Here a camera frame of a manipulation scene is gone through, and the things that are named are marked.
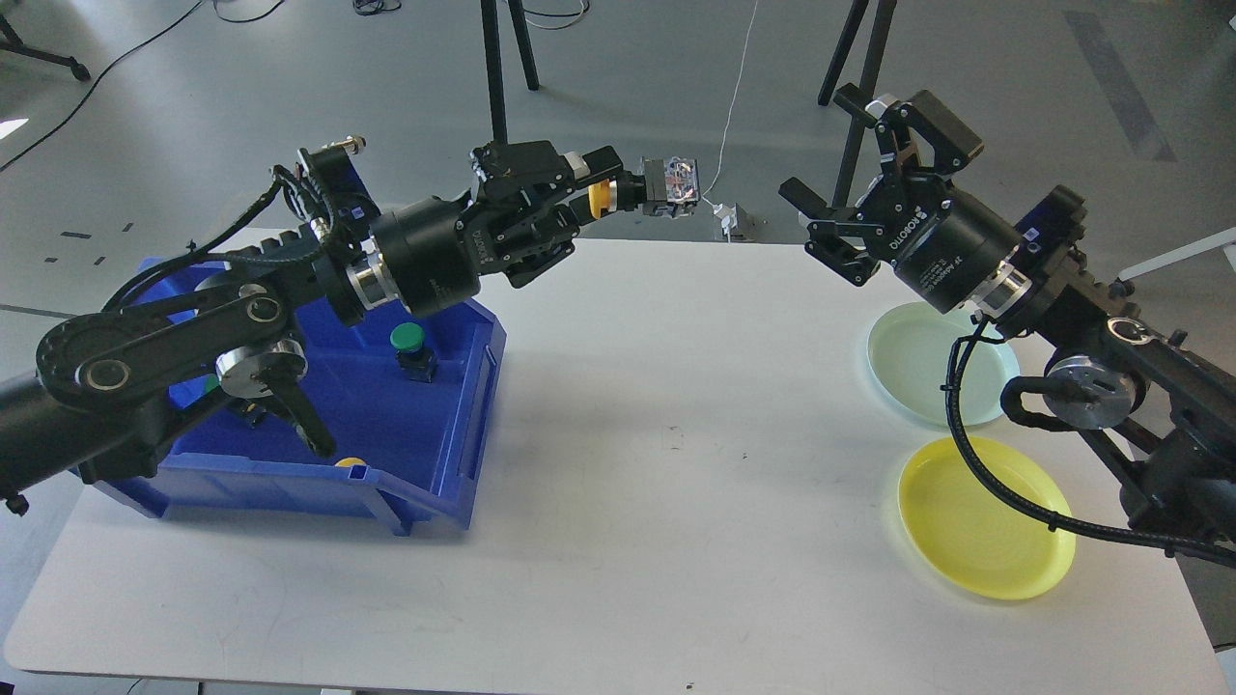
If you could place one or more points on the yellow plate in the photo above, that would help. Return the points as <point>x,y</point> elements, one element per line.
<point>965,534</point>

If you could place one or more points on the light green plate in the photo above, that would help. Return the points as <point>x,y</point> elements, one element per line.
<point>908,348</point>

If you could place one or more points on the office chair base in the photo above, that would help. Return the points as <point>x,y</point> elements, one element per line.
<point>1225,241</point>

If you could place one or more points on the blue plastic bin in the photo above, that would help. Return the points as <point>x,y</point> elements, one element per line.
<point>423,442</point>

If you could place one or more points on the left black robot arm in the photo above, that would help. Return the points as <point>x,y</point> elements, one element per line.
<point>184,338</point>

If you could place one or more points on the yellow push button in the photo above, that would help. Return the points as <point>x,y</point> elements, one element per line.
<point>672,187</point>

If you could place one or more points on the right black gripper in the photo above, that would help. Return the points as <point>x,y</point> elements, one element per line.
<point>940,241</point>

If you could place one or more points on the green push button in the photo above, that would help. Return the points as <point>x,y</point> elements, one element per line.
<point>250,413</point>
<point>416,359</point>

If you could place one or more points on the white power adapter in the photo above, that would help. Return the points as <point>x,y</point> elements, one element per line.
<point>736,225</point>

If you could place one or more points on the black stand foot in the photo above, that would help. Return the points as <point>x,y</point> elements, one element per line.
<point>13,43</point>

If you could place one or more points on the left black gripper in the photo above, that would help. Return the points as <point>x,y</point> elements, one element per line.
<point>431,255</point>

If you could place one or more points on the black tripod left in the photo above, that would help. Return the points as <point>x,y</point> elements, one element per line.
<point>493,62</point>

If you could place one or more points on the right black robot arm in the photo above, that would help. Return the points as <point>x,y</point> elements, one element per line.
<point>1160,418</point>

